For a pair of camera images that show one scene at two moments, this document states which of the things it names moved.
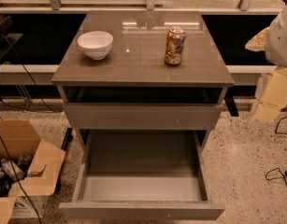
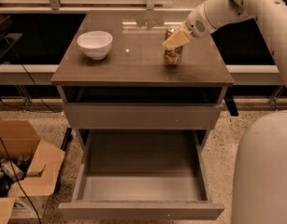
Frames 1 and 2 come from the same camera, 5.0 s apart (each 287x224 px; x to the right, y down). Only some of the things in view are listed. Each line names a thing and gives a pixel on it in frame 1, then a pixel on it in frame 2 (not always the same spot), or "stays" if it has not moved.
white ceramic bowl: [96, 45] stays
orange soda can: [175, 46] stays
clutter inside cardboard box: [10, 171] stays
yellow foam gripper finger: [257, 43] -> [177, 39]
